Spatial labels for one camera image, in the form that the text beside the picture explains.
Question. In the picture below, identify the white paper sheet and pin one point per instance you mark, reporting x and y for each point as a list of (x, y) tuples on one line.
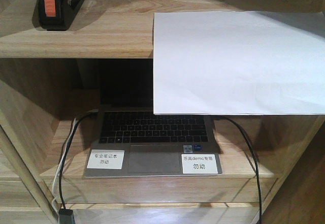
[(238, 63)]

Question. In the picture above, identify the black stapler with orange button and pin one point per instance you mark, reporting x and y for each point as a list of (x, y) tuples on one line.
[(58, 15)]

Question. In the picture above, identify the silver laptop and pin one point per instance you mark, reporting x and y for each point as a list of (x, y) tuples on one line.
[(152, 144)]

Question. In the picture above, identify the white label right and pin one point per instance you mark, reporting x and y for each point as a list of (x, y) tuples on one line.
[(203, 164)]

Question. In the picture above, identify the white label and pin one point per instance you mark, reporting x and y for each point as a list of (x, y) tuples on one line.
[(203, 164), (106, 159)]

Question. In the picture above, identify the white label left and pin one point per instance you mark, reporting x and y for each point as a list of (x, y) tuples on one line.
[(106, 159)]

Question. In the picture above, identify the wooden shelf unit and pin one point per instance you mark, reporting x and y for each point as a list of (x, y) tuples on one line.
[(38, 72)]

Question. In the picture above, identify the grey usb hub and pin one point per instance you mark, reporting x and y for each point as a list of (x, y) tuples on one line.
[(66, 216)]

